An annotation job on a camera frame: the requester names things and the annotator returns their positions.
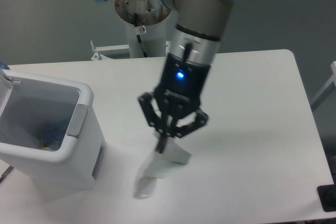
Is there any white frame at right edge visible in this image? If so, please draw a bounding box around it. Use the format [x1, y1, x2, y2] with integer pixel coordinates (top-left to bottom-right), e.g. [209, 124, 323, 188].
[310, 61, 335, 111]

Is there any white paper package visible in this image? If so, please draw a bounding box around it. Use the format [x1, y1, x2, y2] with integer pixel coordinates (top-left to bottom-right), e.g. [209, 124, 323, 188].
[133, 136, 192, 199]

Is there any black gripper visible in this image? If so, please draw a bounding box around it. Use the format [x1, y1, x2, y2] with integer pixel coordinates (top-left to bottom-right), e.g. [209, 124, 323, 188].
[138, 54, 211, 153]

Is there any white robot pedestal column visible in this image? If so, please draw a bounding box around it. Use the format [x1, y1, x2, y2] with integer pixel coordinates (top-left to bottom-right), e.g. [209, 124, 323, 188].
[115, 0, 171, 58]

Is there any black object at table edge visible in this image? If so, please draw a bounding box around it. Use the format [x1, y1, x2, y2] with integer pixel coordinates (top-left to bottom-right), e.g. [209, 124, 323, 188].
[317, 184, 335, 212]

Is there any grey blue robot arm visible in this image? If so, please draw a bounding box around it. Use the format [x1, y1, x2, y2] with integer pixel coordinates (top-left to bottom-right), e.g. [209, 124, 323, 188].
[97, 0, 236, 153]

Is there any black cable on pedestal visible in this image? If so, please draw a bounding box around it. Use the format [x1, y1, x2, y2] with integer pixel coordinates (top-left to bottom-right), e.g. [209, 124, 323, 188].
[133, 13, 149, 58]

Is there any blue object at left edge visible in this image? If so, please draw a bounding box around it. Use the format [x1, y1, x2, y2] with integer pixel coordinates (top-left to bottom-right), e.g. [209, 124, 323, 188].
[0, 61, 10, 70]

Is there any white plastic trash can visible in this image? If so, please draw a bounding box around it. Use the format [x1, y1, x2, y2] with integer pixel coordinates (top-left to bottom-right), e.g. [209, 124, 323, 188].
[1, 69, 106, 189]

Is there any white metal base frame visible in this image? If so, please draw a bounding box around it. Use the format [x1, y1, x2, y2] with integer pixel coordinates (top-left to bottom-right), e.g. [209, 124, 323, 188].
[90, 40, 131, 61]

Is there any clear plastic water bottle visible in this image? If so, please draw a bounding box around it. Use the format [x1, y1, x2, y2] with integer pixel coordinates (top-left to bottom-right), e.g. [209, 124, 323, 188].
[41, 121, 69, 151]

